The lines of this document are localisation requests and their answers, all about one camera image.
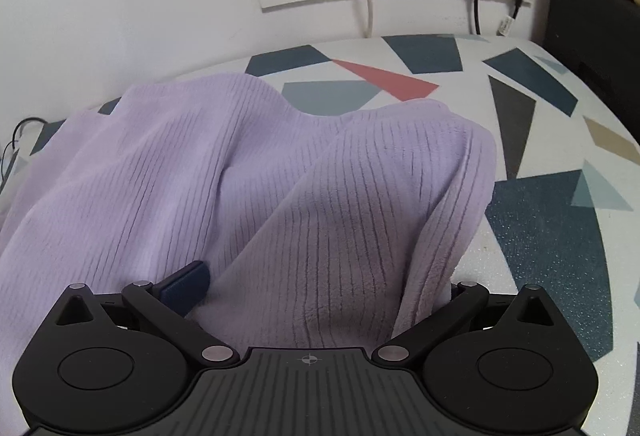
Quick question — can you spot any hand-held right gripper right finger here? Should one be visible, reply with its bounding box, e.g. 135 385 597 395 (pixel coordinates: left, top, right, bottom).
371 281 571 371

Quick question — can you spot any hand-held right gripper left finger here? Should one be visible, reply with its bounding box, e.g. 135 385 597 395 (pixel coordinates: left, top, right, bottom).
32 260 242 371

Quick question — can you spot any lavender fleece jacket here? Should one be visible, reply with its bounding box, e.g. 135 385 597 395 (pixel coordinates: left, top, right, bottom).
0 72 497 357

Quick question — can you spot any black cabinet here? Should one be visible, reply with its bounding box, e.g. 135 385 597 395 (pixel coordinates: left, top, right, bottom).
542 0 640 117

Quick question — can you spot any black cable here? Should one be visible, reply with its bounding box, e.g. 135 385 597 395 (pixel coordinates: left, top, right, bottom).
0 117 46 187

